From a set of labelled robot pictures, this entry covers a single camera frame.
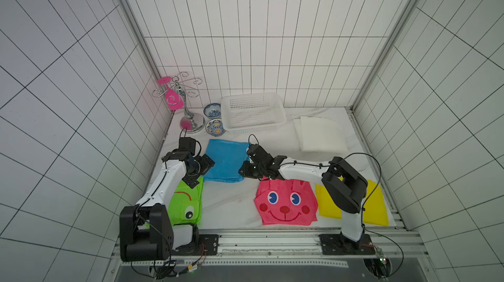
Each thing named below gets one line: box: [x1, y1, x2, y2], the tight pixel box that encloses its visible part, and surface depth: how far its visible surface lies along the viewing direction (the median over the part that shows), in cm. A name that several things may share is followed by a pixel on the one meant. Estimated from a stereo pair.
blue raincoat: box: [203, 139, 251, 183], surface depth 96 cm
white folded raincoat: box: [292, 116, 348, 153], surface depth 105 cm
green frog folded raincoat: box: [168, 176, 205, 226], surface depth 82 cm
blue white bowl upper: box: [203, 102, 222, 120], surface depth 119 cm
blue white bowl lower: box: [205, 118, 227, 138], surface depth 109 cm
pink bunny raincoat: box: [253, 175, 319, 226], surface depth 83 cm
